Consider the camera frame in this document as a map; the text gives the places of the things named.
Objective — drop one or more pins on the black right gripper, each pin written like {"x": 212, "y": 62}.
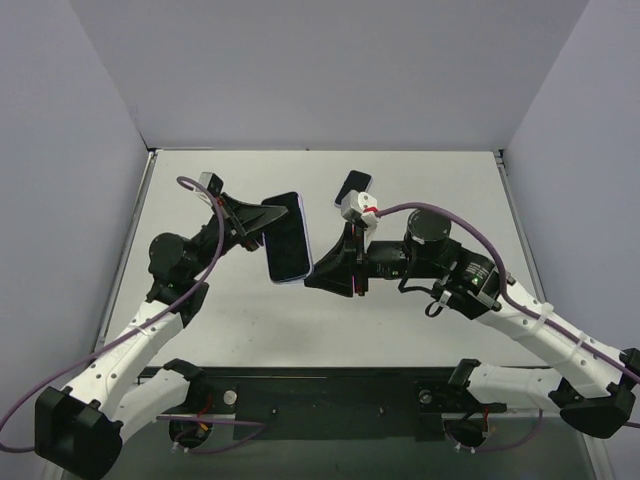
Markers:
{"x": 360, "y": 259}

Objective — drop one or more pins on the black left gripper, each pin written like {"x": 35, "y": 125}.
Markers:
{"x": 232, "y": 220}

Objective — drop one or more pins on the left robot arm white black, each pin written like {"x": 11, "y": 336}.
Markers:
{"x": 83, "y": 427}

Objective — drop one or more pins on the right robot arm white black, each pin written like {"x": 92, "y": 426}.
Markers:
{"x": 428, "y": 249}

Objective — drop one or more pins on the black phone on table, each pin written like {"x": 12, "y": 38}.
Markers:
{"x": 355, "y": 181}

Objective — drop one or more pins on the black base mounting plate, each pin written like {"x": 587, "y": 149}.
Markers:
{"x": 335, "y": 403}

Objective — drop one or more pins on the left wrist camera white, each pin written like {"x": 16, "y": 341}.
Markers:
{"x": 212, "y": 187}

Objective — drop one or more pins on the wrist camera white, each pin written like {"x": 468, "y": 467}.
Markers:
{"x": 360, "y": 209}
{"x": 212, "y": 187}

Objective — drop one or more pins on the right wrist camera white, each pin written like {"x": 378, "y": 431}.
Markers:
{"x": 360, "y": 209}

